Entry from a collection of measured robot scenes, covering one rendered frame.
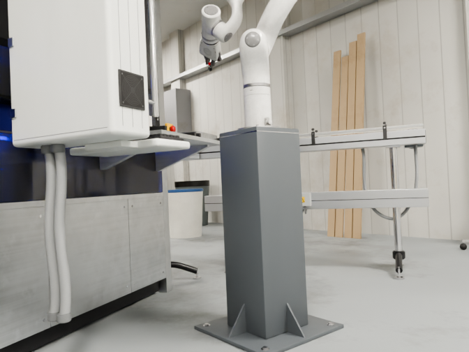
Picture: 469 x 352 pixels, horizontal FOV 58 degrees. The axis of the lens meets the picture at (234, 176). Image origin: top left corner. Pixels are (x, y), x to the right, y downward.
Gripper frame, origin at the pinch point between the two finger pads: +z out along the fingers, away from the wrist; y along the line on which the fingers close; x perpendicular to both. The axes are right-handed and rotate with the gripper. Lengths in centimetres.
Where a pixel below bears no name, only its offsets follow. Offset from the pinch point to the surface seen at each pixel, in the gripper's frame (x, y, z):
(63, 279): -120, 15, -10
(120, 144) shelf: -77, 11, -35
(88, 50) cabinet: -64, -6, -58
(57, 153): -89, -8, -29
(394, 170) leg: 52, 113, 81
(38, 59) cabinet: -69, -27, -47
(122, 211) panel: -75, -5, 44
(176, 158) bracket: -31, -3, 53
